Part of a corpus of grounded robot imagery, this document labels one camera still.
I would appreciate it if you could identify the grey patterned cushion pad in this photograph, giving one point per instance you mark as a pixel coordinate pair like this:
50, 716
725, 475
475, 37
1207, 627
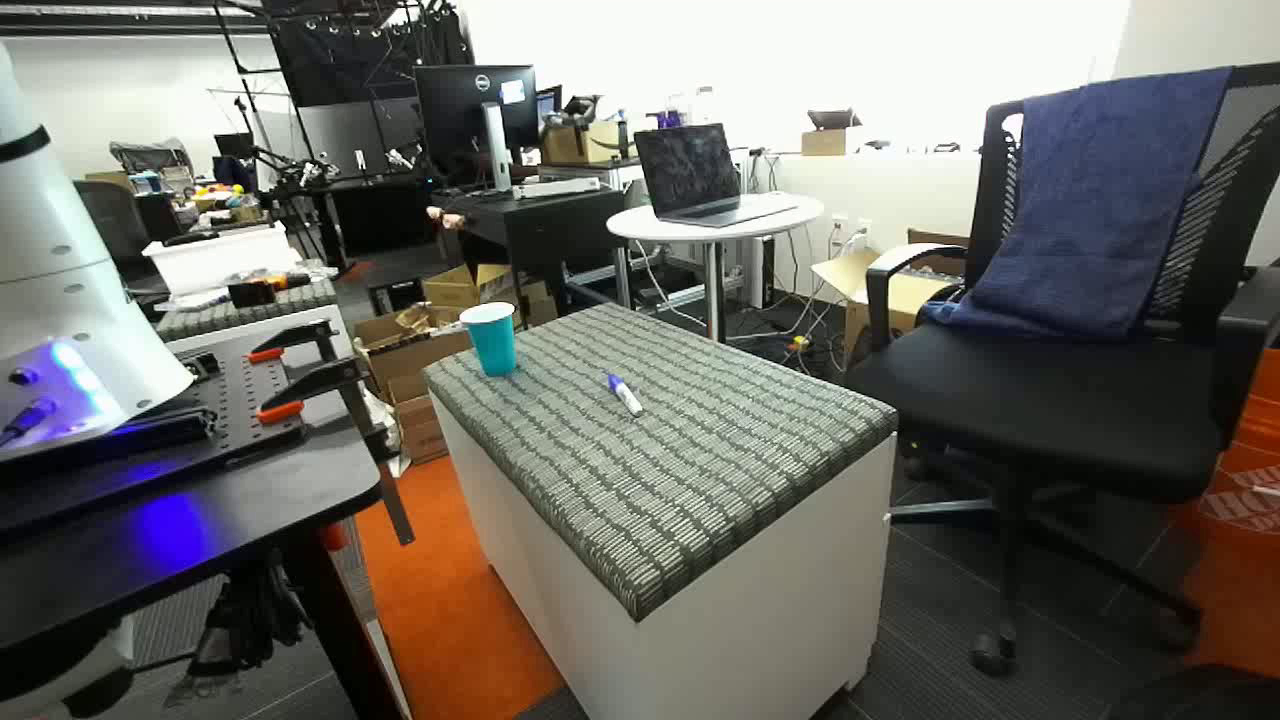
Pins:
667, 455

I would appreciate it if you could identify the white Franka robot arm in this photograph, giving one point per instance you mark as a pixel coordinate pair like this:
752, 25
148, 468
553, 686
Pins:
60, 267

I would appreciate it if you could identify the dark blue cloth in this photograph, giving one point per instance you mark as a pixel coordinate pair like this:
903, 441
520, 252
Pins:
1081, 215

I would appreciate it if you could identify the round white table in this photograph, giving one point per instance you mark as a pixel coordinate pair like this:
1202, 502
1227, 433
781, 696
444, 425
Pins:
715, 220

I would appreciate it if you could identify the cluttered white workbench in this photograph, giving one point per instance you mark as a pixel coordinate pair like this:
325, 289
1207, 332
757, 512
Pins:
227, 267

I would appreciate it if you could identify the blue plastic cup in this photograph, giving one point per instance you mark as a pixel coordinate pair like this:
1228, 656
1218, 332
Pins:
491, 347

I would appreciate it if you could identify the printed cardboard floor box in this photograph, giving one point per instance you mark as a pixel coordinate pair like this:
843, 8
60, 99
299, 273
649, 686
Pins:
403, 365

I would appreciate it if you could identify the small cardboard shelf box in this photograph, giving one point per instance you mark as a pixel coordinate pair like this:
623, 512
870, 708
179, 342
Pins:
830, 139

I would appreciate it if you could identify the large dark wall screen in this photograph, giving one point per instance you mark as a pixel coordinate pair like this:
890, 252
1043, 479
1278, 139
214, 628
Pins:
354, 54

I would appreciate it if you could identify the black background desk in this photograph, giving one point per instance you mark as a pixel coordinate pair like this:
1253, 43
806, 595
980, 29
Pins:
545, 227

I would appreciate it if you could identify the black mesh office chair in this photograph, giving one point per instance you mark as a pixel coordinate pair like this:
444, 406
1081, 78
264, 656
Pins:
1064, 403

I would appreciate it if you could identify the open flat cardboard box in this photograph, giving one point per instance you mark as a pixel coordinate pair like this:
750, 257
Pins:
853, 285

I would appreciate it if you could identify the white storage cabinet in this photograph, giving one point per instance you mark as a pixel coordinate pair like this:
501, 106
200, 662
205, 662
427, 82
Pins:
761, 627

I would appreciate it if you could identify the black computer monitor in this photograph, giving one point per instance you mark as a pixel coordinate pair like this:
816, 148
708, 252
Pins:
460, 123

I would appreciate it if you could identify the blue capped white marker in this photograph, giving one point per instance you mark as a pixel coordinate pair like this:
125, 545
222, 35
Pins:
623, 394

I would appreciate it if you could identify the grey open laptop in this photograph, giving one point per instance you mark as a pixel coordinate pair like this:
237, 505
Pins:
685, 168

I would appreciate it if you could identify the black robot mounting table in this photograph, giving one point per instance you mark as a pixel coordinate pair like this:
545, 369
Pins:
172, 532

